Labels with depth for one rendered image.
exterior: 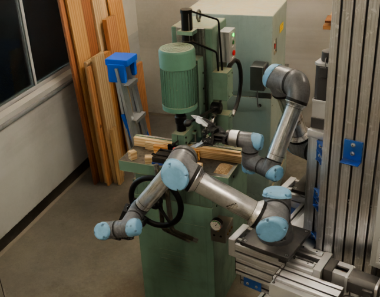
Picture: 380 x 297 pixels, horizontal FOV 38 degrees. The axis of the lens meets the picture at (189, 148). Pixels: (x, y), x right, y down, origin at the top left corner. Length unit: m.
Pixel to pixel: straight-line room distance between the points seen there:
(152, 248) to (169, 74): 1.00
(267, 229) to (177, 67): 0.91
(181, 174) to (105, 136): 2.27
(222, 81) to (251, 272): 0.96
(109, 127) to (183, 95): 1.71
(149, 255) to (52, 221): 1.21
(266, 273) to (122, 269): 1.35
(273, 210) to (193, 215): 0.77
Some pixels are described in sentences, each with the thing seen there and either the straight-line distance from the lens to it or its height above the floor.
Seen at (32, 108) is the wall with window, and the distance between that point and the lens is 3.97.
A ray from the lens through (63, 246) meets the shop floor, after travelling 3.88.
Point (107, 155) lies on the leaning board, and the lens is 4.38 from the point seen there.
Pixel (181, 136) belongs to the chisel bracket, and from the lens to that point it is 2.78.
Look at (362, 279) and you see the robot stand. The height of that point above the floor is 0.77.
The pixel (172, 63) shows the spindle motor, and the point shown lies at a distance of 2.61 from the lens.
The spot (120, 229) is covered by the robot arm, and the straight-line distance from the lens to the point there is 2.37.
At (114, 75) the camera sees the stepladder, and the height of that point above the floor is 1.06.
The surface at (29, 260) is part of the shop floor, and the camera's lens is 3.82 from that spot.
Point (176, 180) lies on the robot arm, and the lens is 2.10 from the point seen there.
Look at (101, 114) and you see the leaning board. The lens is 4.24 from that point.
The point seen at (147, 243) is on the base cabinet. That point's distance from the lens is 3.09.
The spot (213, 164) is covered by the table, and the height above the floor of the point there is 0.90.
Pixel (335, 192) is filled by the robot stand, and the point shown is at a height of 1.03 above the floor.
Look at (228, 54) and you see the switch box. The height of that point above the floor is 1.37.
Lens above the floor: 2.23
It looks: 27 degrees down
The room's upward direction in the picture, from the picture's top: 3 degrees counter-clockwise
